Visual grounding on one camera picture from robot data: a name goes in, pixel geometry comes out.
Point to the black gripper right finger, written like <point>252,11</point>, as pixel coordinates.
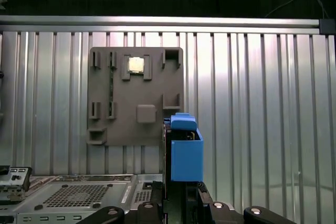
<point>202,203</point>

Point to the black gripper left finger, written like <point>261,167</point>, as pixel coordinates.
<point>157,203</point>

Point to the hard disk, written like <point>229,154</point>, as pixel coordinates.
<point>186,158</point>

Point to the black PC case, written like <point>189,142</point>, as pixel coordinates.
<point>78,195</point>

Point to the grey parts rack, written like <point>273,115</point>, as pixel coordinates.
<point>136,95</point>

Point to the silver CPU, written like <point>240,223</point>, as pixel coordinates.
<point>135,64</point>

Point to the metal slot retainer bracket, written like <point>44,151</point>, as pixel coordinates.
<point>15,182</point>

